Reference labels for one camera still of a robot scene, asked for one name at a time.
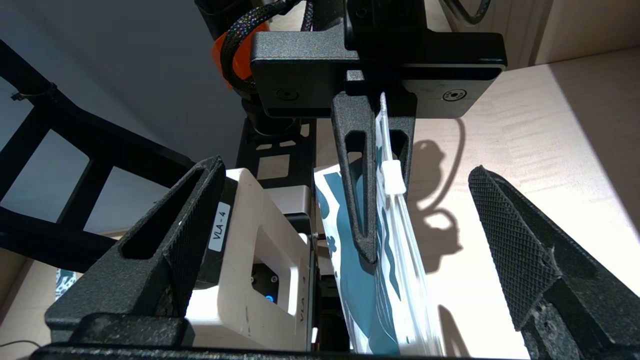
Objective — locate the black robot side frame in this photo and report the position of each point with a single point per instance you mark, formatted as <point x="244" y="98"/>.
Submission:
<point x="250" y="150"/>
<point x="75" y="130"/>

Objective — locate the black torso clamp bracket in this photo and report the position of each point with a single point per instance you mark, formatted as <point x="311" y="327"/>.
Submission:
<point x="206" y="277"/>

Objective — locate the white blue horse-print bag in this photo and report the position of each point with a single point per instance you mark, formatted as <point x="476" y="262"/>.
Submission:
<point x="390" y="260"/>

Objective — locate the black robot base chassis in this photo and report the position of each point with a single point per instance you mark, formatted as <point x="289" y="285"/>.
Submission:
<point x="330" y="310"/>

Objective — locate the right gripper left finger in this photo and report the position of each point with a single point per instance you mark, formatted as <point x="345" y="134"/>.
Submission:
<point x="140" y="280"/>

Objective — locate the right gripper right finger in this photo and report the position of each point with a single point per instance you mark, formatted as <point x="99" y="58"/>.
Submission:
<point x="550" y="280"/>

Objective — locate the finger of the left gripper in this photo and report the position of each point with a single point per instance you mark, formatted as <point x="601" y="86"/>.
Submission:
<point x="365" y="225"/>

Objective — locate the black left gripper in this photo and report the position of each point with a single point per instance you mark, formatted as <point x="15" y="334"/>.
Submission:
<point x="310" y="60"/>

